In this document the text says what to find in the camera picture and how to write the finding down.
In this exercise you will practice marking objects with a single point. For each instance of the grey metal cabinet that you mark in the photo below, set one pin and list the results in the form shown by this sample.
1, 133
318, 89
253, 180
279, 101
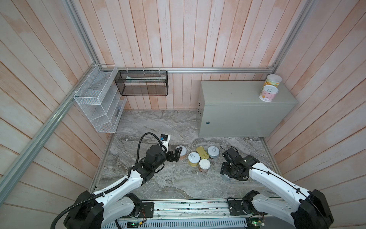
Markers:
234, 109

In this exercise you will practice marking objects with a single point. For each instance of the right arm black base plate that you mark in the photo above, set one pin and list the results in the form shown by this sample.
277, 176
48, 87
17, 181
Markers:
239, 207

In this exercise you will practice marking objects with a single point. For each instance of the blue label can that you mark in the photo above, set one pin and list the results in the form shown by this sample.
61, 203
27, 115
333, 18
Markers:
213, 152

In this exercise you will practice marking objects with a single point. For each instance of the small brown white-lid can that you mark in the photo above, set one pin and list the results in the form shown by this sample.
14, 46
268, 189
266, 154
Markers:
204, 165

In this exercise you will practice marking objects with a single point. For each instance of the orange yellow label can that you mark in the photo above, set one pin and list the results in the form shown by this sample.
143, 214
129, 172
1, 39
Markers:
273, 80

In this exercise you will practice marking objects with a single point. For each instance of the yellow can lying down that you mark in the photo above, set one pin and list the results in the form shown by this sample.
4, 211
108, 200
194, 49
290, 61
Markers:
202, 153

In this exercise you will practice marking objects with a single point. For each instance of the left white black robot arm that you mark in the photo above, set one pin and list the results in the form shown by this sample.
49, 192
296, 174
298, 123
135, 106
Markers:
95, 210

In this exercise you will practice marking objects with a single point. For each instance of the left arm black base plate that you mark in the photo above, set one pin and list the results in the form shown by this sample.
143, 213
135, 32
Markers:
143, 209

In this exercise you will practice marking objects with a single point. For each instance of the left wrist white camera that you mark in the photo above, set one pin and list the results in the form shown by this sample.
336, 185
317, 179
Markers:
165, 140

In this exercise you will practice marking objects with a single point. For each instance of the black mesh wall basket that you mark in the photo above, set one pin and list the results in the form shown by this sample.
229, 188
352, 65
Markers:
142, 83

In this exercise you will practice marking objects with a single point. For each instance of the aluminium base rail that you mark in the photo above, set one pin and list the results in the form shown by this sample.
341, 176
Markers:
219, 207

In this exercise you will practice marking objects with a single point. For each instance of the horizontal aluminium wall rail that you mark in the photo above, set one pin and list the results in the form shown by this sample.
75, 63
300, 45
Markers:
183, 70

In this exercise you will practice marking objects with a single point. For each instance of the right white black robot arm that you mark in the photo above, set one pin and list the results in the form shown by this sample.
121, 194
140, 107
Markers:
316, 206

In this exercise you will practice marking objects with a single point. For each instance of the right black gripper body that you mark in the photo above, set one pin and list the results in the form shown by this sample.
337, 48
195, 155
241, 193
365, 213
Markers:
227, 168

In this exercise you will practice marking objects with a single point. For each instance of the yellow label can upright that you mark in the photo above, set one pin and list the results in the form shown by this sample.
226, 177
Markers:
194, 159

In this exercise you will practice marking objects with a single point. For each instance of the left aluminium frame rail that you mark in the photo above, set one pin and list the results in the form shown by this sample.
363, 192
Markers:
32, 149

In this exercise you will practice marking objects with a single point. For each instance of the white wire mesh shelf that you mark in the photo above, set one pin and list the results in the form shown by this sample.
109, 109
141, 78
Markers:
99, 98

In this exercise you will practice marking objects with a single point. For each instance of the pink label can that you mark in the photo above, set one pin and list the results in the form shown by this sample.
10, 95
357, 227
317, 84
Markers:
268, 93

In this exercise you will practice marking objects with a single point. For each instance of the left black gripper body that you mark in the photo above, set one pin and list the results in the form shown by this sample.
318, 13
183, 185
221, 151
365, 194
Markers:
169, 156

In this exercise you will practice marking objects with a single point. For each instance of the brown label can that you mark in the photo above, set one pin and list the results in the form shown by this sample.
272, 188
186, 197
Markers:
183, 151

